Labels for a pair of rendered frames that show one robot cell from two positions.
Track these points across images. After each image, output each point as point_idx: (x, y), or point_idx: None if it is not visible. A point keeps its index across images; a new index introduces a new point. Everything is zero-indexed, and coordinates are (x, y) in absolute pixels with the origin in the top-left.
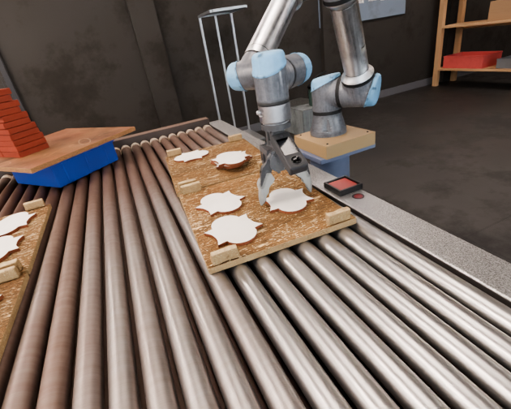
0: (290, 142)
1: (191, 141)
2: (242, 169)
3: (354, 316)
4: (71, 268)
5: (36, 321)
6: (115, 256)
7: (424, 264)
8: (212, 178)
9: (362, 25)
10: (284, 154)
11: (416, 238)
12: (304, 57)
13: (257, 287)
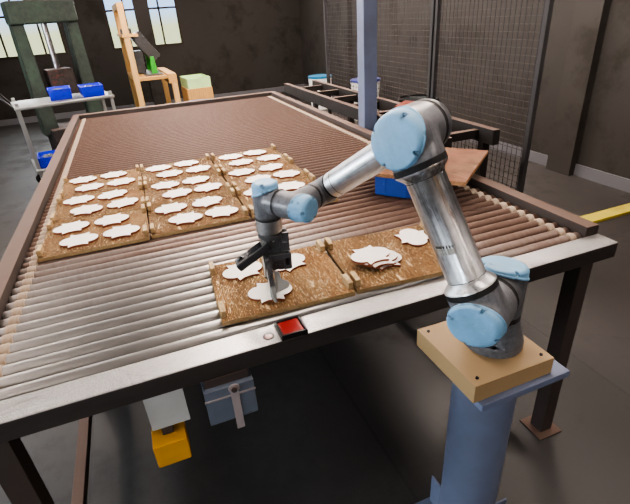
0: (256, 249)
1: (489, 232)
2: (358, 268)
3: (142, 313)
4: (250, 228)
5: (211, 231)
6: (253, 238)
7: (157, 346)
8: (345, 255)
9: (435, 219)
10: (246, 251)
11: (186, 352)
12: (295, 202)
13: (186, 285)
